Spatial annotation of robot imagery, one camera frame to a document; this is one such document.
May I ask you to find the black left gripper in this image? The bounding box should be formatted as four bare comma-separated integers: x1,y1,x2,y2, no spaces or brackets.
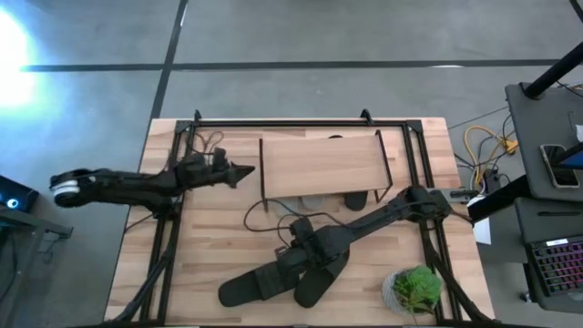
177,148,256,190

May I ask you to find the laptop with lit keyboard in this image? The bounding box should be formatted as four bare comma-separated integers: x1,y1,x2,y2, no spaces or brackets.
526,237,583,297

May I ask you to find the grey metal stand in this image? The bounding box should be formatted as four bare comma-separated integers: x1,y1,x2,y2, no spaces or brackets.
0,207,74,328

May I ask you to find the wooden shelf with black frame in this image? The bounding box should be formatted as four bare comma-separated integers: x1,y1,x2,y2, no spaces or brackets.
258,129,394,213

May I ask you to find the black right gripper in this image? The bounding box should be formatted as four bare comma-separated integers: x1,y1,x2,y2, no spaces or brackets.
274,217,320,274

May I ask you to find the black box with blue light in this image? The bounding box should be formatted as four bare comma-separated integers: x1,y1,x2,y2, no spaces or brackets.
0,175,40,213

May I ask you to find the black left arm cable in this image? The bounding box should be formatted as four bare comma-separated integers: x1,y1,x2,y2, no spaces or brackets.
189,130,225,156

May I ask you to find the green plant in grey pot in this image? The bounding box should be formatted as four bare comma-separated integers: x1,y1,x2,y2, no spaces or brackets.
381,264,444,316

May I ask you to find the black metal table frame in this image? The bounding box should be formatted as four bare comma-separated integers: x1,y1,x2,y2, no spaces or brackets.
108,108,496,327

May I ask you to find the white paper sheet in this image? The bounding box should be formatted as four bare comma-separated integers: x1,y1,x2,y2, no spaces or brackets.
466,194,492,246

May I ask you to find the black smartphone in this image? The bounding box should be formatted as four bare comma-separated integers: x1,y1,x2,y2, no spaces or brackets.
539,143,581,190

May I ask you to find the yellow cable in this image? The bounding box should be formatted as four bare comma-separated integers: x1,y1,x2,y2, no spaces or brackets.
463,125,519,183

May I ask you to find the black pole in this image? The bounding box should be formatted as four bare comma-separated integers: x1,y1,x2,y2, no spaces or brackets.
521,40,583,99

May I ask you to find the black flat bar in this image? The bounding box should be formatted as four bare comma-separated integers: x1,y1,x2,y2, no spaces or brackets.
467,175,532,224

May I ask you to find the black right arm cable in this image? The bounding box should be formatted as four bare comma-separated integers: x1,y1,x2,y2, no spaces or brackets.
243,198,347,247

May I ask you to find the grey cart top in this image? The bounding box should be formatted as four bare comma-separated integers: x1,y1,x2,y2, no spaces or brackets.
504,81,583,201

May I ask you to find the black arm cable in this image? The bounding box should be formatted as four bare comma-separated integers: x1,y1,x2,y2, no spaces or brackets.
189,130,225,156
243,198,347,247

